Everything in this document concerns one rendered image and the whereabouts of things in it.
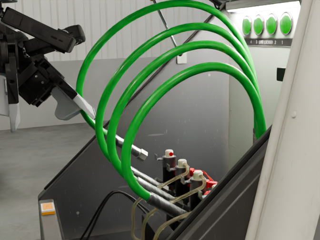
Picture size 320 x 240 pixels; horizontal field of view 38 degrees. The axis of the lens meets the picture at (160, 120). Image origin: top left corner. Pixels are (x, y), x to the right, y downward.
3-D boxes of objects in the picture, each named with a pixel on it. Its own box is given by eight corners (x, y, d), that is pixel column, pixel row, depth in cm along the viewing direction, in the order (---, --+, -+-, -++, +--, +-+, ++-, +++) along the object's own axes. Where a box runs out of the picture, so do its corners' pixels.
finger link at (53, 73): (74, 103, 88) (43, 72, 89) (81, 96, 88) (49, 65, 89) (69, 99, 83) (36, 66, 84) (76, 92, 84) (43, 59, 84)
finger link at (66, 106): (76, 136, 87) (42, 102, 88) (99, 114, 88) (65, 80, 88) (73, 135, 84) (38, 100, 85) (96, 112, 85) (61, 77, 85)
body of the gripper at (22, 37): (40, 110, 92) (-4, 67, 92) (71, 79, 93) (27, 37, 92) (31, 107, 84) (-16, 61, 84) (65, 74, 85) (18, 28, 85)
